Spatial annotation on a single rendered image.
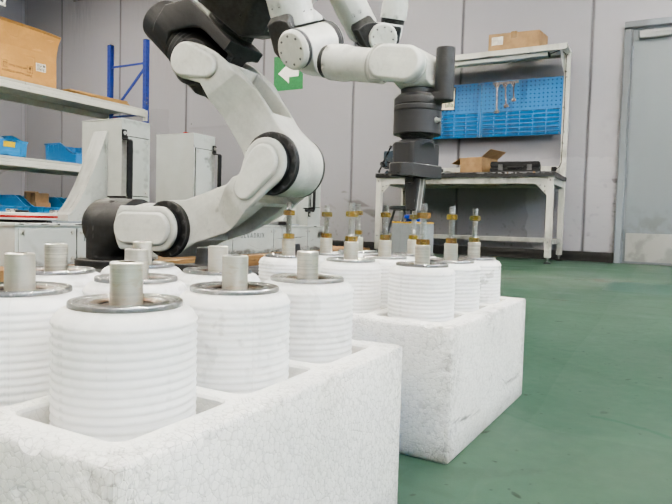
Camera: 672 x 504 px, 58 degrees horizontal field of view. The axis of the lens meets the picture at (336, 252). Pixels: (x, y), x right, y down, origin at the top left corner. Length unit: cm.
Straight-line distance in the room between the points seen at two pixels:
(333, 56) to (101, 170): 223
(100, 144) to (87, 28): 651
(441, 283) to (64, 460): 58
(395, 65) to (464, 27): 541
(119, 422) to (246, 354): 12
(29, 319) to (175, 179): 328
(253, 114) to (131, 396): 109
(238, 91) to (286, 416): 108
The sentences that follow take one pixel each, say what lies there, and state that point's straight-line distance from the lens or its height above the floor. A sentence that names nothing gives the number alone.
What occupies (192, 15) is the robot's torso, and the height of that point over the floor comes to 79.
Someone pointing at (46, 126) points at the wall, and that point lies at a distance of 1022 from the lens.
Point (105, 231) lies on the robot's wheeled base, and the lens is 171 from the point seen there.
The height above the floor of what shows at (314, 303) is 23.
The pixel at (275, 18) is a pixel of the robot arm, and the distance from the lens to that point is 131.
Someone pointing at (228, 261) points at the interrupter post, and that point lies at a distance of 52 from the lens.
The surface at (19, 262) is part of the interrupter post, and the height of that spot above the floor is 27.
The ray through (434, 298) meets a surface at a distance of 85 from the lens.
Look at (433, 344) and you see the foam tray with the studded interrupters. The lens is 81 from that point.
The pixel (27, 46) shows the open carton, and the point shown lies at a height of 178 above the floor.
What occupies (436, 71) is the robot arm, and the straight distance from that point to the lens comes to 115.
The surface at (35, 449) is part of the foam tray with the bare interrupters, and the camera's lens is 41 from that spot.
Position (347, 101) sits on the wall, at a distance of 686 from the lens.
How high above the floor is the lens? 31
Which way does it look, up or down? 3 degrees down
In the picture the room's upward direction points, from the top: 2 degrees clockwise
